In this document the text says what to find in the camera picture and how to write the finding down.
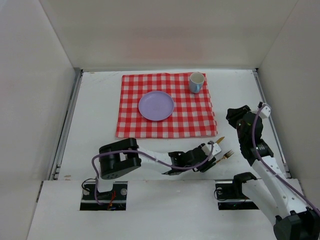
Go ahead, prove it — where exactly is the red white checkered cloth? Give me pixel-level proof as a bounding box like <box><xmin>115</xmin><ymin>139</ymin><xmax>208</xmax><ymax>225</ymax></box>
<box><xmin>115</xmin><ymin>72</ymin><xmax>218</xmax><ymax>139</ymax></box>

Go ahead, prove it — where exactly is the lilac round plate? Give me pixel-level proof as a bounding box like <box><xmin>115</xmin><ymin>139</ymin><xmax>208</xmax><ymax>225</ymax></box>
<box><xmin>138</xmin><ymin>91</ymin><xmax>175</xmax><ymax>122</ymax></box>

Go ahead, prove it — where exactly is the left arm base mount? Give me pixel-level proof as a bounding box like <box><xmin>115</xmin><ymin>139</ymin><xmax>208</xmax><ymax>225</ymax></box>
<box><xmin>79</xmin><ymin>178</ymin><xmax>128</xmax><ymax>212</ymax></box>

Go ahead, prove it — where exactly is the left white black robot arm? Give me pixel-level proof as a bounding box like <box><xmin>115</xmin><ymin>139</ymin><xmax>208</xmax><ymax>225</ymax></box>
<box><xmin>91</xmin><ymin>138</ymin><xmax>222</xmax><ymax>193</ymax></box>

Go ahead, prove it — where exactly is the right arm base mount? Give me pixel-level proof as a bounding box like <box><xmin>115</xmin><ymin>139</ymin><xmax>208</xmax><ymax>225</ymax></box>
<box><xmin>213</xmin><ymin>181</ymin><xmax>259</xmax><ymax>211</ymax></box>

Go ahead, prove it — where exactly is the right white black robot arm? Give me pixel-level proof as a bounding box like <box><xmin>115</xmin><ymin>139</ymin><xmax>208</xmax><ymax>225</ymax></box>
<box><xmin>226</xmin><ymin>103</ymin><xmax>320</xmax><ymax>240</ymax></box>

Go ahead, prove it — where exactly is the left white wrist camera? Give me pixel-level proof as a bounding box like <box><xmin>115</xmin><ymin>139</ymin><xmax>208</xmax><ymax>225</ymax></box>
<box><xmin>201</xmin><ymin>141</ymin><xmax>222</xmax><ymax>159</ymax></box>

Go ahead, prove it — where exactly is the gold fork dark handle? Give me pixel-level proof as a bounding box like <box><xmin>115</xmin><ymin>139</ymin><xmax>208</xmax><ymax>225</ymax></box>
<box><xmin>215</xmin><ymin>150</ymin><xmax>234</xmax><ymax>164</ymax></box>

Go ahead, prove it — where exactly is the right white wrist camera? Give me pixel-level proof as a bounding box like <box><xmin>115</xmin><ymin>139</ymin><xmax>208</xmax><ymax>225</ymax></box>
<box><xmin>257</xmin><ymin>102</ymin><xmax>271</xmax><ymax>119</ymax></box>

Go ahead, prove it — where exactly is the white mug blue outside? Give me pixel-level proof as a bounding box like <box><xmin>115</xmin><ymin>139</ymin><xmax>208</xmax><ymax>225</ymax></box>
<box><xmin>188</xmin><ymin>72</ymin><xmax>206</xmax><ymax>94</ymax></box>

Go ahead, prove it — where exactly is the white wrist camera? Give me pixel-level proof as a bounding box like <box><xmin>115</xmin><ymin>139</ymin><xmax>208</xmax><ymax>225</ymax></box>
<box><xmin>201</xmin><ymin>141</ymin><xmax>222</xmax><ymax>159</ymax></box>
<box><xmin>257</xmin><ymin>102</ymin><xmax>271</xmax><ymax>119</ymax></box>

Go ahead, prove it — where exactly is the gold knife dark handle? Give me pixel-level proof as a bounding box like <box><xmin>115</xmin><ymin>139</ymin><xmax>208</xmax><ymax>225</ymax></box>
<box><xmin>216</xmin><ymin>136</ymin><xmax>225</xmax><ymax>144</ymax></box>

